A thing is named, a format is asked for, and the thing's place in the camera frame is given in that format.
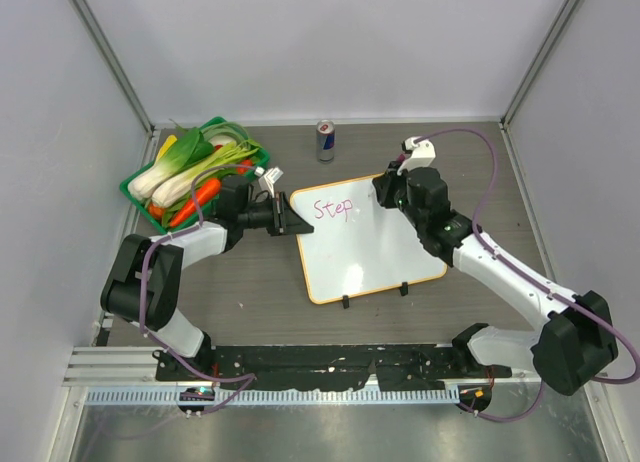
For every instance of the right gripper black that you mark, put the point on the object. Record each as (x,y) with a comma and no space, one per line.
(386,183)

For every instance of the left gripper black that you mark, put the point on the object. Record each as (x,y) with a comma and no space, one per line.
(285,220)

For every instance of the whiteboard with orange frame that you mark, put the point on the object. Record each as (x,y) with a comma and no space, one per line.
(357,247)

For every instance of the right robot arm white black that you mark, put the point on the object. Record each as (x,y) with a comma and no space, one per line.
(569,343)

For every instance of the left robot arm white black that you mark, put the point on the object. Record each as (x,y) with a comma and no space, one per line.
(143,285)

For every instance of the red tomato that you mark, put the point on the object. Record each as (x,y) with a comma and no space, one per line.
(245,166)

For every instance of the orange carrot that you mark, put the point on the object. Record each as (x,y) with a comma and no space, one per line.
(206,193)

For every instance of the silver blue drink can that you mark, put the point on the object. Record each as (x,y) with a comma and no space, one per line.
(325,140)

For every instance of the green plastic basket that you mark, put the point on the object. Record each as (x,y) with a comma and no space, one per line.
(160,218)

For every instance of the bok choy right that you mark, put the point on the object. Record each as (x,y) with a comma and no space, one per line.
(229,154)

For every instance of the bok choy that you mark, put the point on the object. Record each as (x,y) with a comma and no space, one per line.
(188,150)
(229,154)

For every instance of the bok choy left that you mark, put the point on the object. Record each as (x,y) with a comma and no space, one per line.
(188,150)

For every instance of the yellow vegetable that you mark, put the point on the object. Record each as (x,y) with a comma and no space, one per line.
(166,145)

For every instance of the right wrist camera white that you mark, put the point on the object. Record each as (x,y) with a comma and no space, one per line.
(419,152)

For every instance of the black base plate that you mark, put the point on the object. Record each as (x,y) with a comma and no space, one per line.
(339,368)

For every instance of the aluminium rail left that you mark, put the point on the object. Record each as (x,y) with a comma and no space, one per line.
(107,366)

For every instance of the aluminium frame post right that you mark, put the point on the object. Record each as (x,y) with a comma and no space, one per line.
(550,41)

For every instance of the aluminium frame post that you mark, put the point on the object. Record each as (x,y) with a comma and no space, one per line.
(102,44)
(550,41)

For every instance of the white slotted cable duct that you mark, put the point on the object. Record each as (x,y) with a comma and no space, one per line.
(187,397)

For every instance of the aluminium frame post left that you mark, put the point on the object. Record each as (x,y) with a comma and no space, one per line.
(102,44)

